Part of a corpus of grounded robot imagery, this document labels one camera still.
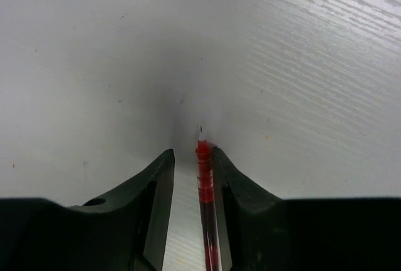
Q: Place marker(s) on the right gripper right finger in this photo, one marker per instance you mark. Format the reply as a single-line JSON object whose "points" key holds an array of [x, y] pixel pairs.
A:
{"points": [[261, 231]]}

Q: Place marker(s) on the dark red gel pen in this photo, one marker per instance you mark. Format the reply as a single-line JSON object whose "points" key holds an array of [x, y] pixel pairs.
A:
{"points": [[207, 201]]}

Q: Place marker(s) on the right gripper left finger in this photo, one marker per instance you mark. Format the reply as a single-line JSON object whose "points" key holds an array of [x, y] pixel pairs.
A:
{"points": [[122, 229]]}

